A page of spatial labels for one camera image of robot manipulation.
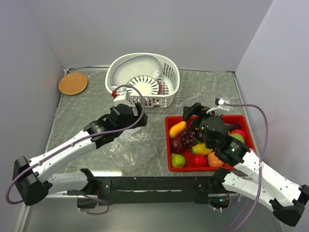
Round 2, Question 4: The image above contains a round woven coaster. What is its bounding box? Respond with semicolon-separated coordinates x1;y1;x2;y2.
58;73;88;95

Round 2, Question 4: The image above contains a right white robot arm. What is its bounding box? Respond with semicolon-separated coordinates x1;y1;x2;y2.
183;99;309;227

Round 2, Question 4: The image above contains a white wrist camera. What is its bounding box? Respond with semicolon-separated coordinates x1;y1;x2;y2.
207;98;231;116
112;90;127;102

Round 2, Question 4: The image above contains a white oval plate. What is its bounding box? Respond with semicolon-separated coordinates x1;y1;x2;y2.
111;55;162;86

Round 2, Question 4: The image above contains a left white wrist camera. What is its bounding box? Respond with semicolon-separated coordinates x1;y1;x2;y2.
112;90;127;102

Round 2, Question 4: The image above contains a yellow orange mango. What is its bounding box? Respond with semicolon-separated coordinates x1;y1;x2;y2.
169;121;186;138

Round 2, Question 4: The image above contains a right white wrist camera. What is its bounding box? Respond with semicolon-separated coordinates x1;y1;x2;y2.
207;98;231;116

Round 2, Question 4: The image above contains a green pear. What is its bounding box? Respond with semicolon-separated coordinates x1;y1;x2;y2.
171;153;185;168

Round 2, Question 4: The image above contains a green cabbage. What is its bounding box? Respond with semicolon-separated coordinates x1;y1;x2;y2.
230;133;245;144

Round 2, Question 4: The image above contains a red round fruit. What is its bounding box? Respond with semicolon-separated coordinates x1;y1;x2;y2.
230;129;246;139

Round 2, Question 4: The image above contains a purple grape bunch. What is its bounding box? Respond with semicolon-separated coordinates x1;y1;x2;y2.
181;127;197;148

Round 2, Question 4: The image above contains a striped round plate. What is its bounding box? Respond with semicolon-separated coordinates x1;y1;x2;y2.
127;75;160;96

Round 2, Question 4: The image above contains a clear zip top bag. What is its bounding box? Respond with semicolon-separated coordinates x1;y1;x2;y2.
108;127;158;174

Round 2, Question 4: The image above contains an orange peach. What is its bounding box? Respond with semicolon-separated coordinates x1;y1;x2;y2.
207;152;224;167

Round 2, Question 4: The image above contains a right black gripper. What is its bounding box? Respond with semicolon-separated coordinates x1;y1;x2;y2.
182;102;223;148

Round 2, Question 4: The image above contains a black base frame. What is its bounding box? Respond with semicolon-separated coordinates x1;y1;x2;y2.
68;176;237;210

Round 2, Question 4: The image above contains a purple eggplant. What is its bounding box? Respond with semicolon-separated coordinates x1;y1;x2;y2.
225;123;241;131

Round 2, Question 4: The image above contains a red plastic tray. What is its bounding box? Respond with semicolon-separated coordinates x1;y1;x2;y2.
165;115;255;172

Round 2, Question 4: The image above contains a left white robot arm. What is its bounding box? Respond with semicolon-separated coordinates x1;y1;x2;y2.
11;103;148;206

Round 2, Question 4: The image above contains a white plastic dish basket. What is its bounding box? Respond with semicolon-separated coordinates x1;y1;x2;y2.
105;53;180;108

